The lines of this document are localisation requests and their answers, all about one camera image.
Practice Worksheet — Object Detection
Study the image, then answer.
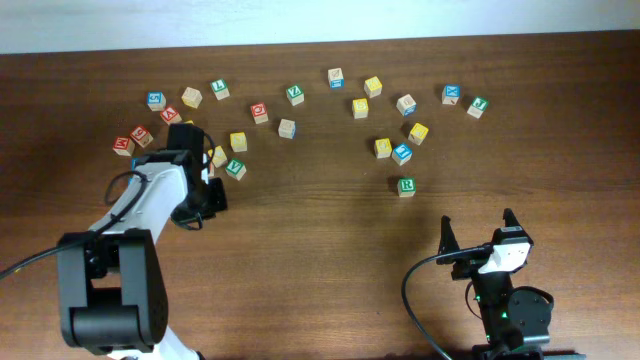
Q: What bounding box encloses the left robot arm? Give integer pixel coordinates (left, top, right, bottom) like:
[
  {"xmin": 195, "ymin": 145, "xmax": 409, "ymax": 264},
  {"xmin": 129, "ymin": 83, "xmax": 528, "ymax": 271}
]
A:
[{"xmin": 56, "ymin": 124, "xmax": 227, "ymax": 359}]

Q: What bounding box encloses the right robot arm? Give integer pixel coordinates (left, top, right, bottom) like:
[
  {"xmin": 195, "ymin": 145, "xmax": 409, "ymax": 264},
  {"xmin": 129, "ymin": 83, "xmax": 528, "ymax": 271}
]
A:
[{"xmin": 436, "ymin": 208, "xmax": 586, "ymax": 359}]

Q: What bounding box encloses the green V block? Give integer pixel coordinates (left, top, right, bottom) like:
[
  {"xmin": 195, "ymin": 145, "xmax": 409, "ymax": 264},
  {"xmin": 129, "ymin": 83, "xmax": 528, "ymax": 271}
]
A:
[{"xmin": 225, "ymin": 159, "xmax": 247, "ymax": 181}]

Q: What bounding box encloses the yellow block by gripper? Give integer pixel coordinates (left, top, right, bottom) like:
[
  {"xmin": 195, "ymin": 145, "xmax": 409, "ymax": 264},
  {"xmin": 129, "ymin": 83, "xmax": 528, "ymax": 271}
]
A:
[{"xmin": 207, "ymin": 146, "xmax": 228, "ymax": 168}]

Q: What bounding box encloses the yellow block centre left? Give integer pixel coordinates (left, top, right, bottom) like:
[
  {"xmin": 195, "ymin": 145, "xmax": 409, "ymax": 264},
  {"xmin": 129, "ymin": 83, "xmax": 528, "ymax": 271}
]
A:
[{"xmin": 230, "ymin": 132, "xmax": 248, "ymax": 153}]

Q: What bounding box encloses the green R block near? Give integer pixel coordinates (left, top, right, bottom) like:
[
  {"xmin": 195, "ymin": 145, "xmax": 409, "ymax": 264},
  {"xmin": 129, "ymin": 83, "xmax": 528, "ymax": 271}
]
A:
[{"xmin": 397, "ymin": 178, "xmax": 417, "ymax": 197}]

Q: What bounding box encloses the red A block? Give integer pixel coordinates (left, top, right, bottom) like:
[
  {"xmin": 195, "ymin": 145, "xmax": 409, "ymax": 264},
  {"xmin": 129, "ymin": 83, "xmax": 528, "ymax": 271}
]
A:
[{"xmin": 160, "ymin": 106, "xmax": 182, "ymax": 125}]

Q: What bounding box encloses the red 9 block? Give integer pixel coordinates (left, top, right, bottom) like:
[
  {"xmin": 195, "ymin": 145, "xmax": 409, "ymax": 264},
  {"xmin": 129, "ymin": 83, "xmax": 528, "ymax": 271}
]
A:
[{"xmin": 130, "ymin": 126, "xmax": 153, "ymax": 148}]

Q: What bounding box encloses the blue I leaf block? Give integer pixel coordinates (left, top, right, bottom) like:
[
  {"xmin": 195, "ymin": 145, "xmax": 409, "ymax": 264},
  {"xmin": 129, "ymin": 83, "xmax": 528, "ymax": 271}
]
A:
[{"xmin": 392, "ymin": 143, "xmax": 413, "ymax": 166}]

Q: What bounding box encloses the red Q block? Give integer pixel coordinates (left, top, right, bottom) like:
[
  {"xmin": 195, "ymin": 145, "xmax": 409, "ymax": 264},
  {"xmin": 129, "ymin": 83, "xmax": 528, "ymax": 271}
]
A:
[{"xmin": 250, "ymin": 103, "xmax": 269, "ymax": 124}]

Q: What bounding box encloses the red M block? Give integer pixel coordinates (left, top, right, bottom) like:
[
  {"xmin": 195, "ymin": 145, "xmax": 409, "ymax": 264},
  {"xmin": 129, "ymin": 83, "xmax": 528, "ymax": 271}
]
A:
[{"xmin": 112, "ymin": 136, "xmax": 135, "ymax": 157}]

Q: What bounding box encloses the plain wooden yellow block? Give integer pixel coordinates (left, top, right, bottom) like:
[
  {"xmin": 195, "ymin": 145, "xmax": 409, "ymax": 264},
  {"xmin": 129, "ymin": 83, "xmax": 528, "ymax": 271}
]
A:
[{"xmin": 181, "ymin": 87, "xmax": 203, "ymax": 109}]

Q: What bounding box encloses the blue P side block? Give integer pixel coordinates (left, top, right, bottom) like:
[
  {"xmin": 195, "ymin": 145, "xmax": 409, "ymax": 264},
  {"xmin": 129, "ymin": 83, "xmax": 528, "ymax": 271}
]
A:
[{"xmin": 278, "ymin": 119, "xmax": 296, "ymax": 139}]

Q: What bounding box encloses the blue S block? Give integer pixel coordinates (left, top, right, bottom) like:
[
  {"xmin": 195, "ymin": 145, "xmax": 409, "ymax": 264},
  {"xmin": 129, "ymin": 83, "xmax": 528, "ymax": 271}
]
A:
[{"xmin": 146, "ymin": 91, "xmax": 166, "ymax": 112}]

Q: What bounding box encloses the green L block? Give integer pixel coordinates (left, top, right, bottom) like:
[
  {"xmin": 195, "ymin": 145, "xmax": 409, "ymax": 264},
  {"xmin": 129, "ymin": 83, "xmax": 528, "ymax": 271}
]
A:
[{"xmin": 210, "ymin": 79, "xmax": 230, "ymax": 100}]

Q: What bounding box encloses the yellow block tilted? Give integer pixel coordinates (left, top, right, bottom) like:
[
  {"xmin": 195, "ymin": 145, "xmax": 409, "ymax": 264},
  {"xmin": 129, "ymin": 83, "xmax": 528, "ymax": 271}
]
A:
[{"xmin": 408, "ymin": 123, "xmax": 429, "ymax": 145}]

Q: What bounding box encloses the yellow block near centre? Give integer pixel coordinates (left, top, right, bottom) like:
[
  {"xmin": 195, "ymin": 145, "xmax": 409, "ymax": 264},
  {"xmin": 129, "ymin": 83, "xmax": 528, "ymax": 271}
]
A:
[{"xmin": 374, "ymin": 138, "xmax": 392, "ymax": 159}]

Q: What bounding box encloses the green J block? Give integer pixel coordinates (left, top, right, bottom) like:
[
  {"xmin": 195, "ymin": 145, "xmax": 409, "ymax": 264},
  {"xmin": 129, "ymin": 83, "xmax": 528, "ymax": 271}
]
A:
[{"xmin": 467, "ymin": 96, "xmax": 489, "ymax": 119}]

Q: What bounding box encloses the green Z block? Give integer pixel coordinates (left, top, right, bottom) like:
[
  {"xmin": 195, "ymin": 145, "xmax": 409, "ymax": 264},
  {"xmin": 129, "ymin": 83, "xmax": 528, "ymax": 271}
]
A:
[{"xmin": 286, "ymin": 84, "xmax": 305, "ymax": 106}]

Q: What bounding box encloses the blue X block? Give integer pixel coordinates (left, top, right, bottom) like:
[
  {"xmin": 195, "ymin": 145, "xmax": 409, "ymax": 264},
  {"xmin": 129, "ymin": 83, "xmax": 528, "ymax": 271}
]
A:
[{"xmin": 441, "ymin": 84, "xmax": 461, "ymax": 105}]

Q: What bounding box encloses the blue D block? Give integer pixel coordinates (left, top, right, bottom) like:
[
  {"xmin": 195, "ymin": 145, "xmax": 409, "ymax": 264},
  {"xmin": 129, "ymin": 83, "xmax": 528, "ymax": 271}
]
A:
[{"xmin": 396, "ymin": 94, "xmax": 417, "ymax": 116}]

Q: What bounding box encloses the yellow block far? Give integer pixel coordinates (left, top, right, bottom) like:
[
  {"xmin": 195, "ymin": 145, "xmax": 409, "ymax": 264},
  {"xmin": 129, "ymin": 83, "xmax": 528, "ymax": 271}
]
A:
[{"xmin": 364, "ymin": 76, "xmax": 383, "ymax": 98}]

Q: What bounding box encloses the blue block far centre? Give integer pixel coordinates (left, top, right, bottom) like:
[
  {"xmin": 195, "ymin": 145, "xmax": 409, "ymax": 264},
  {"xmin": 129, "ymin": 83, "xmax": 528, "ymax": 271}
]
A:
[{"xmin": 328, "ymin": 68, "xmax": 344, "ymax": 89}]

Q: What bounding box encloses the yellow block camera picture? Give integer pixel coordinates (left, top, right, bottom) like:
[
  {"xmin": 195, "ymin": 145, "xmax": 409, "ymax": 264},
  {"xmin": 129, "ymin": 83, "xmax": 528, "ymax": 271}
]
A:
[{"xmin": 352, "ymin": 98, "xmax": 369, "ymax": 119}]

